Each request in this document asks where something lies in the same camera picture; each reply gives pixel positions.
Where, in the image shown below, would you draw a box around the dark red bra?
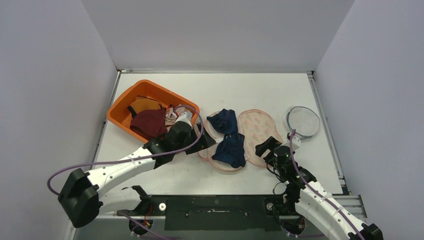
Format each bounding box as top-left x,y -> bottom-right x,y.
127,106 -> 168,140

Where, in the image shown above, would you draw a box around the orange plastic tub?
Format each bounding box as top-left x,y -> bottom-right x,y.
107,79 -> 200,143

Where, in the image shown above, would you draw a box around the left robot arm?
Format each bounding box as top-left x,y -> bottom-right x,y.
57,121 -> 216,228

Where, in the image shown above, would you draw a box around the orange bra black straps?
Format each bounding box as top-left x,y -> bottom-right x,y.
126,96 -> 164,118

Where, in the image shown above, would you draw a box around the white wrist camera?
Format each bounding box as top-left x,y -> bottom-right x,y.
176,110 -> 193,126
285,133 -> 302,151

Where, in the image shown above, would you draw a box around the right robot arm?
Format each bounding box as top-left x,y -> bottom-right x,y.
255,134 -> 384,240

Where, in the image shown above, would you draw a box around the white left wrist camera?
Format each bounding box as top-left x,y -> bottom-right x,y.
176,110 -> 193,126

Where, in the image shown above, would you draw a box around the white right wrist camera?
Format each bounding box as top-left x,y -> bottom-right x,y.
285,133 -> 302,151

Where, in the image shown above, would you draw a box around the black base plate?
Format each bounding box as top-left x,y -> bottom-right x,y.
126,194 -> 306,234

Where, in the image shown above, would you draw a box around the navy blue bra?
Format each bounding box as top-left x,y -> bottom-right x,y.
205,108 -> 246,172

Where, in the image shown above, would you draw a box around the floral padded bra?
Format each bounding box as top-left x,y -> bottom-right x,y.
196,109 -> 283,172

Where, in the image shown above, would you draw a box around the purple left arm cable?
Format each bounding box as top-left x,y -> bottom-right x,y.
46,105 -> 205,196

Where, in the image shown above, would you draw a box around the beige crumpled garment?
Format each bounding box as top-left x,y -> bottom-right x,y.
164,104 -> 186,128

